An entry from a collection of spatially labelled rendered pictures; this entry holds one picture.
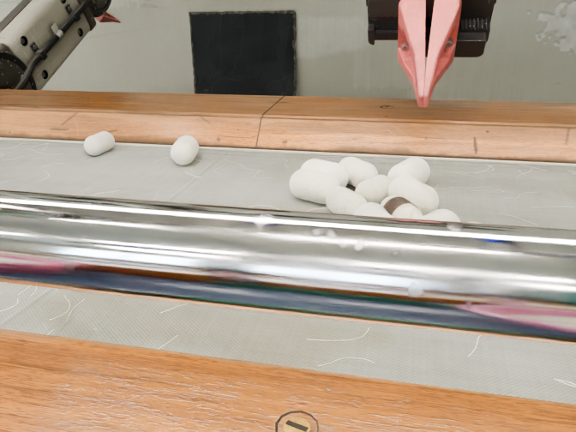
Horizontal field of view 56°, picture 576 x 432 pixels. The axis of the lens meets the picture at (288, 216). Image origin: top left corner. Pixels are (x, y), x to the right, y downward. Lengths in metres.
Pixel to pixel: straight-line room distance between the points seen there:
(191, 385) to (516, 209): 0.26
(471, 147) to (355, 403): 0.33
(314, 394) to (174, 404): 0.04
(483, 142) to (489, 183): 0.06
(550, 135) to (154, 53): 2.19
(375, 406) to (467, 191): 0.25
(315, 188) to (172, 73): 2.20
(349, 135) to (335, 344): 0.27
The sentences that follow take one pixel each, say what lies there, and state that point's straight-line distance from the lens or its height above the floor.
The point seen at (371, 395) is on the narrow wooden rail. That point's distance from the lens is 0.17.
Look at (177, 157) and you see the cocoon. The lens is 0.44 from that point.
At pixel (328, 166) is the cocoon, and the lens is 0.37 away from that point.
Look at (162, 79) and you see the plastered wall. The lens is 2.55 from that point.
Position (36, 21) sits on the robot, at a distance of 0.95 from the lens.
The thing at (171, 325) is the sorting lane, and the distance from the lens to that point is 0.25.
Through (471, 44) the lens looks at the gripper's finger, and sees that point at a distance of 0.50.
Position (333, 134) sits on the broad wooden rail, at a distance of 0.47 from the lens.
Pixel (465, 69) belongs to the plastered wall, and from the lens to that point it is 2.40.
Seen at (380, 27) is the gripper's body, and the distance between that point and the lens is 0.52.
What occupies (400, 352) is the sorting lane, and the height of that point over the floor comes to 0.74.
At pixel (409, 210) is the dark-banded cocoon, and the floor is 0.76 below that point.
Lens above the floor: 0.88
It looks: 24 degrees down
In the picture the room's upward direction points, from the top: 1 degrees counter-clockwise
